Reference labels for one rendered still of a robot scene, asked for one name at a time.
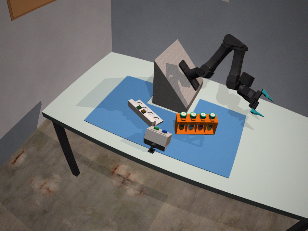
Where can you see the white cap tray with round nests and two lamps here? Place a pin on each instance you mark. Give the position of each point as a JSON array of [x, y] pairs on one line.
[[144, 112]]

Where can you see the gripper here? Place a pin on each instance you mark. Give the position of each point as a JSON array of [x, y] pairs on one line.
[[254, 103]]

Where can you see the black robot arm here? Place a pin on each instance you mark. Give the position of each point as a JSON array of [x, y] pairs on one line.
[[234, 81]]

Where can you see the blue bench mat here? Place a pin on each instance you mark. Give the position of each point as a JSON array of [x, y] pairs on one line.
[[214, 153]]

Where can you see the green screw cap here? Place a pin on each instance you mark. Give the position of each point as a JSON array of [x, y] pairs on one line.
[[183, 114], [212, 115], [193, 115], [203, 115]]

